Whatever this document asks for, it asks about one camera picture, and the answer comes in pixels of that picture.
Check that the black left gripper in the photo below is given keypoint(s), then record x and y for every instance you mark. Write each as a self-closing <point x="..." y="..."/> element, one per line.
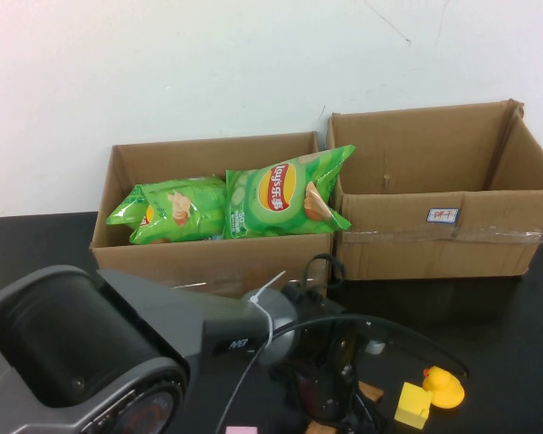
<point x="326" y="361"/>

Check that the brown snack bar wrapper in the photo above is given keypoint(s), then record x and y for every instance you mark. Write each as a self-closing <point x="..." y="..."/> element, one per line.
<point x="371" y="391"/>

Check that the green Lay's chips bag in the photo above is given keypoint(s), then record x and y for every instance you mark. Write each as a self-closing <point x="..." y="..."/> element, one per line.
<point x="276" y="203"/>

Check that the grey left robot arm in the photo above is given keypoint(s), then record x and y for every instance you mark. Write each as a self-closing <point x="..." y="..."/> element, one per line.
<point x="117" y="316"/>

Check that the white zip tie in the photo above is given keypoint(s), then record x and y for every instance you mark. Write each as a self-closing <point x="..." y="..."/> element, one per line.
<point x="264" y="294"/>

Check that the yellow foam cube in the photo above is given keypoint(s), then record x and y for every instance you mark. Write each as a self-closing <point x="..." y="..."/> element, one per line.
<point x="412" y="402"/>

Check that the pink foam block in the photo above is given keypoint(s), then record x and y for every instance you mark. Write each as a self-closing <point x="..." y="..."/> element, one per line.
<point x="242" y="430"/>

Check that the yellow rubber duck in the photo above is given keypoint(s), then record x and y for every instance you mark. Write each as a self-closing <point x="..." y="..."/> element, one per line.
<point x="445" y="391"/>

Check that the cardboard box with white label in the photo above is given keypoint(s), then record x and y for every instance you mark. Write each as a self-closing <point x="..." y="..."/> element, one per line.
<point x="412" y="257"/>

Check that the cardboard box marked F2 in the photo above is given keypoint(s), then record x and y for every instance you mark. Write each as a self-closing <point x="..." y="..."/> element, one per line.
<point x="172" y="260"/>

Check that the green chips bag, crumpled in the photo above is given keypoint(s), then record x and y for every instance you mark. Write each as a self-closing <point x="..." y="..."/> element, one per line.
<point x="181" y="212"/>

